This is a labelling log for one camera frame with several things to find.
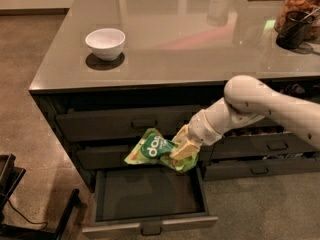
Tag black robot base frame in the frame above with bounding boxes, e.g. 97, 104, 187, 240
0, 154, 81, 240

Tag top right drawer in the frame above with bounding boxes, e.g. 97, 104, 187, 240
222, 95, 320, 130

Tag bottom right drawer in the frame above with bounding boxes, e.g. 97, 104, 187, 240
202, 157, 320, 181

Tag middle left drawer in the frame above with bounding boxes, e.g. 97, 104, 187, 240
76, 139, 216, 170

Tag snacks in middle drawer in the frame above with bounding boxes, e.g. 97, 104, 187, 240
224, 126, 285, 137

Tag black cable on floor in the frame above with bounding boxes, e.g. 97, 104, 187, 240
6, 197, 49, 227

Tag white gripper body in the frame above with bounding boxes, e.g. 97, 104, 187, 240
188, 109, 222, 147

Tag white ceramic bowl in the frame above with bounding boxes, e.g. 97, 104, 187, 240
85, 28, 126, 61

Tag middle right drawer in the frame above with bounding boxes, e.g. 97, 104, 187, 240
199, 133, 317, 161

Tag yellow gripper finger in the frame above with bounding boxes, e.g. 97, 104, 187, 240
170, 138, 200, 160
172, 124, 189, 144

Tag green rice chip bag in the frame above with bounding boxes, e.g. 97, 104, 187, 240
124, 128, 198, 173

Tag grey kitchen island counter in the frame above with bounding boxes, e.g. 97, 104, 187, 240
29, 0, 320, 192

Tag black mesh cup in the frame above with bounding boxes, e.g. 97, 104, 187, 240
276, 11, 315, 50

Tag snack packets in top drawer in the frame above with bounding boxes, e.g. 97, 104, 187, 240
267, 80, 320, 99

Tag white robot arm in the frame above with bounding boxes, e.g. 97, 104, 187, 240
170, 75, 320, 160

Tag glass jar of nuts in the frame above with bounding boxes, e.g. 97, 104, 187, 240
274, 0, 320, 40

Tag open bottom left drawer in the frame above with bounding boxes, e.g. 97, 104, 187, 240
82, 165, 217, 239

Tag top left drawer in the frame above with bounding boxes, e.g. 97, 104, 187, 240
56, 105, 202, 142

